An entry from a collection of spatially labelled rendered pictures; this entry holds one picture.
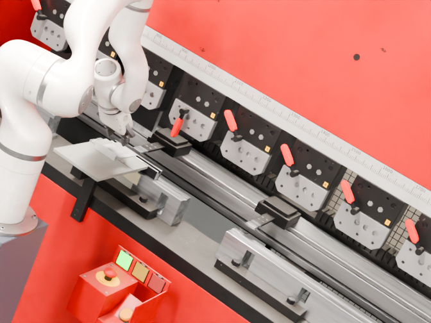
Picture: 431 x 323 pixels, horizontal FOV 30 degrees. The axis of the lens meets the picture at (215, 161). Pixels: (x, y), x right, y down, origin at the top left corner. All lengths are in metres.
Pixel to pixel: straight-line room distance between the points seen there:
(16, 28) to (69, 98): 1.54
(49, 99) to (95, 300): 0.71
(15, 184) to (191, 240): 0.79
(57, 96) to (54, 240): 0.97
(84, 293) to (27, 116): 0.64
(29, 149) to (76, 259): 0.84
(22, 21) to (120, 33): 1.14
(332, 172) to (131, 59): 0.63
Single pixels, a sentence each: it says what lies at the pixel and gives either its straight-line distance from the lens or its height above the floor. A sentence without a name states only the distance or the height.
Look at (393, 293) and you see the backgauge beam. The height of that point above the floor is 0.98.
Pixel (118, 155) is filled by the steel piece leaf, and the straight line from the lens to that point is 2.53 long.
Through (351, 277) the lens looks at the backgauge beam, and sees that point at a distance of 2.58.
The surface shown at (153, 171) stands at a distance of 2.54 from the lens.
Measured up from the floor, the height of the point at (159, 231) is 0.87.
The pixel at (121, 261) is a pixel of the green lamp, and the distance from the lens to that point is 2.38.
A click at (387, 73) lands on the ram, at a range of 2.16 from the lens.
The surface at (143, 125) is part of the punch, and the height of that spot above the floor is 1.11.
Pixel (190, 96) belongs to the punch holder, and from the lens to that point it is 2.41.
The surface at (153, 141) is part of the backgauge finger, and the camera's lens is 2.76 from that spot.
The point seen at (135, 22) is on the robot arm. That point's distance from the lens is 2.18.
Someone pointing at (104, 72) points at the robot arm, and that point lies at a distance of 2.25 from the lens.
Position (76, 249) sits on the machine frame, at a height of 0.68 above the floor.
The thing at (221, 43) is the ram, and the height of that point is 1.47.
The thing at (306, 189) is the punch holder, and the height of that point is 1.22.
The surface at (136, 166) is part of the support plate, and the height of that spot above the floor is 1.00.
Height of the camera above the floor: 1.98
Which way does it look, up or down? 20 degrees down
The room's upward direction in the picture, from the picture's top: 24 degrees clockwise
